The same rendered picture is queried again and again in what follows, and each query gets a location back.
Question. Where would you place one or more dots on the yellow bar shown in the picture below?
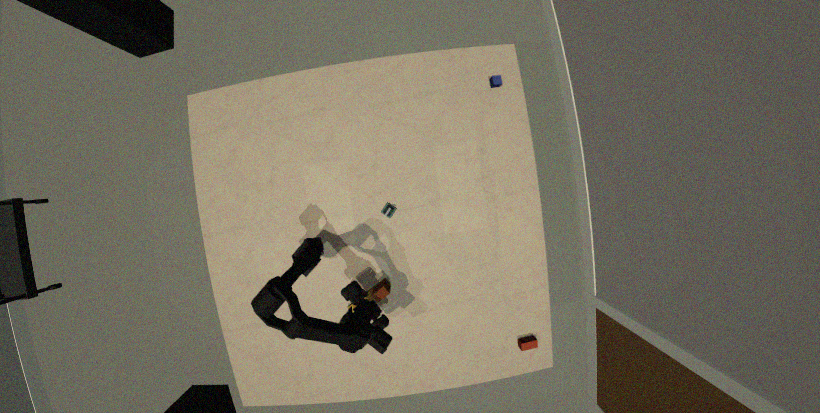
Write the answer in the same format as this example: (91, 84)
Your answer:
(378, 292)

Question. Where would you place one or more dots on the reddish-brown block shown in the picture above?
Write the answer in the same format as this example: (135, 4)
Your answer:
(527, 343)

